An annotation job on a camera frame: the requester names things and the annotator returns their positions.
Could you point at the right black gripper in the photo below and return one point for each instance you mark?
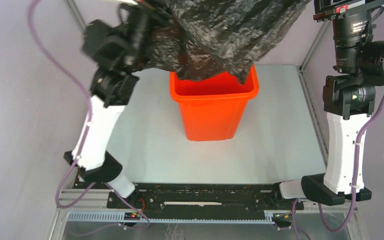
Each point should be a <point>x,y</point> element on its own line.
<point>327,10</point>

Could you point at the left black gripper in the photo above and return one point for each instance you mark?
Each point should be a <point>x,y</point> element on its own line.
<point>136,7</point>

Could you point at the black plastic trash bag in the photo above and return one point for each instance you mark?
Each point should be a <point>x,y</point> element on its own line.
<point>209,37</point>

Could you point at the orange plastic trash bin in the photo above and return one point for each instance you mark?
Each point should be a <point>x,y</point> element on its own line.
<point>211,110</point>

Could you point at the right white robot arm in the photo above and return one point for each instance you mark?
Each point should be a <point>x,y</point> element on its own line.
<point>349,103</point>

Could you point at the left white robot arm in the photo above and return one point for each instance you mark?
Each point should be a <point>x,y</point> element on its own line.
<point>118,51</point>

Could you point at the small electronics board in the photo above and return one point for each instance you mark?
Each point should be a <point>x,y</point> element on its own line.
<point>132,216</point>

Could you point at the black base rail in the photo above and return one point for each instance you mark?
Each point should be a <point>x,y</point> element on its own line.
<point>206,201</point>

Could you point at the white cable duct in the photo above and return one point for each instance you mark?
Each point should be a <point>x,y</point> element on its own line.
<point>117,217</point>

